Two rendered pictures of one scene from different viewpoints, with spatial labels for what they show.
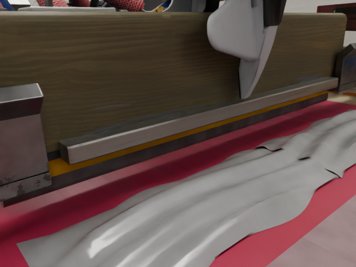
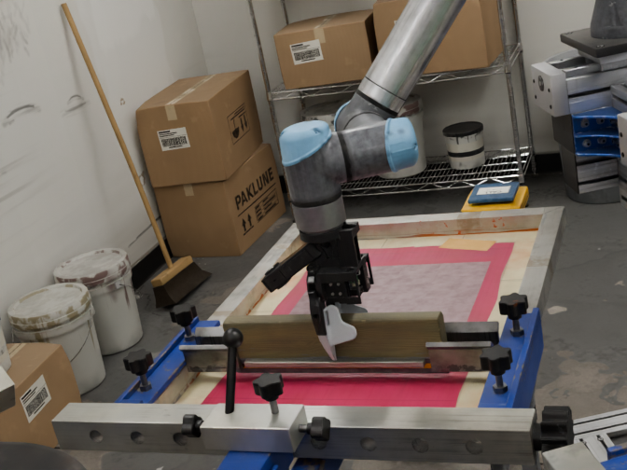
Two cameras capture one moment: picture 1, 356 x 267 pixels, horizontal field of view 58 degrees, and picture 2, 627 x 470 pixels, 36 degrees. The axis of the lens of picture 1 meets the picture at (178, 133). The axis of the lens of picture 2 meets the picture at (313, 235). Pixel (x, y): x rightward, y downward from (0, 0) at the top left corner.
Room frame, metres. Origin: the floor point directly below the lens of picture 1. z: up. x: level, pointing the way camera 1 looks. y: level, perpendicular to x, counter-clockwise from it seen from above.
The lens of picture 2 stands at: (0.88, 1.19, 1.70)
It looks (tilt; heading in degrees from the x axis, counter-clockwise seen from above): 20 degrees down; 243
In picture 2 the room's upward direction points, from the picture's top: 12 degrees counter-clockwise
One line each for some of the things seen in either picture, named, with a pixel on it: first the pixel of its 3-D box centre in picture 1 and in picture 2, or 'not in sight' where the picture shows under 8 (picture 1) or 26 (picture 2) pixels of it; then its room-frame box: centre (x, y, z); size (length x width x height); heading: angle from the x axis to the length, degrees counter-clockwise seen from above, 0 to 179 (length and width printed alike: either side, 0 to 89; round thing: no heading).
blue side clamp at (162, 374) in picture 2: not in sight; (173, 376); (0.47, -0.23, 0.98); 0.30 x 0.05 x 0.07; 40
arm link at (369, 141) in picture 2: not in sight; (375, 145); (0.15, 0.00, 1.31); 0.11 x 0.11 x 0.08; 67
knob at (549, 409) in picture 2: not in sight; (546, 436); (0.23, 0.39, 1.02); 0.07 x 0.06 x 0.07; 40
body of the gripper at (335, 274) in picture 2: not in sight; (334, 262); (0.25, -0.02, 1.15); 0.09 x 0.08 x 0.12; 130
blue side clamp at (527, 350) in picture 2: not in sight; (511, 376); (0.12, 0.20, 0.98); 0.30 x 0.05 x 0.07; 40
